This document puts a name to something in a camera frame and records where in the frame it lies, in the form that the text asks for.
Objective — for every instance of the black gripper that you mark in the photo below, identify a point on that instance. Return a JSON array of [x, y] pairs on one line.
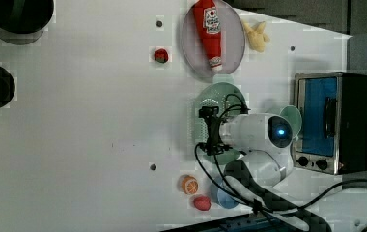
[[214, 144]]

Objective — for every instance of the green strainer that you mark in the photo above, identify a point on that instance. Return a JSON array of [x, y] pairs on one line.
[[222, 95]]

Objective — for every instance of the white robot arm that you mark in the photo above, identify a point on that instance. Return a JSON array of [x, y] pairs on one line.
[[265, 141]]

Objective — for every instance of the toy orange half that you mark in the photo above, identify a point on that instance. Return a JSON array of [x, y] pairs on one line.
[[189, 185]]

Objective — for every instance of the blue bowl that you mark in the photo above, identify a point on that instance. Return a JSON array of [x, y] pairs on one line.
[[221, 197]]

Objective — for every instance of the red toy strawberry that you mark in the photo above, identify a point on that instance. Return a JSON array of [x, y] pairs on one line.
[[202, 203]]

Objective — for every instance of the small dark red strawberry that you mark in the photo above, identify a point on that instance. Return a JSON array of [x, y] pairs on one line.
[[161, 55]]

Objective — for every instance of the grey round plate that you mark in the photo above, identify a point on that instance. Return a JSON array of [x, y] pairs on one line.
[[232, 42]]

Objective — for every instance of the peeled toy banana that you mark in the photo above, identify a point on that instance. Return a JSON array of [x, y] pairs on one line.
[[257, 37]]

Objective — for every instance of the black toaster oven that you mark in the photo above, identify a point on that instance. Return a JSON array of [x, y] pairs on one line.
[[333, 136]]

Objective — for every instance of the red ketchup bottle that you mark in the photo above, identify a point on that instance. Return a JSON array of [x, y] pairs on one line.
[[209, 31]]

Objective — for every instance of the black round object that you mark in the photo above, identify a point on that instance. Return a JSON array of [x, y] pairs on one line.
[[25, 16]]

